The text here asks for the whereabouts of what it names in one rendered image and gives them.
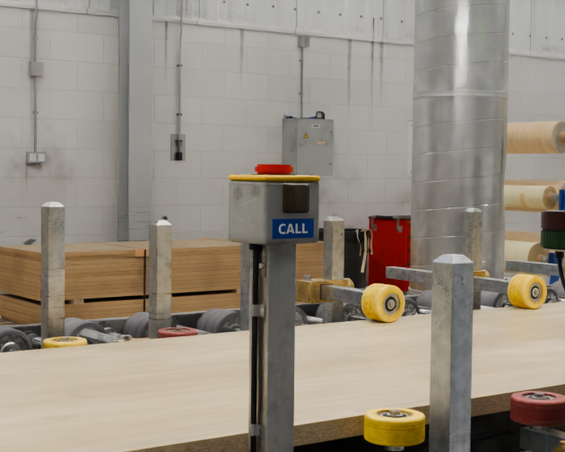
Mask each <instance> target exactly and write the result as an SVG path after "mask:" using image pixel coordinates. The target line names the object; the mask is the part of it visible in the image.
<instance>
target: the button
mask: <svg viewBox="0 0 565 452"><path fill-rule="evenodd" d="M255 171H257V174H291V172H293V167H291V165H283V164H257V167H255Z"/></svg>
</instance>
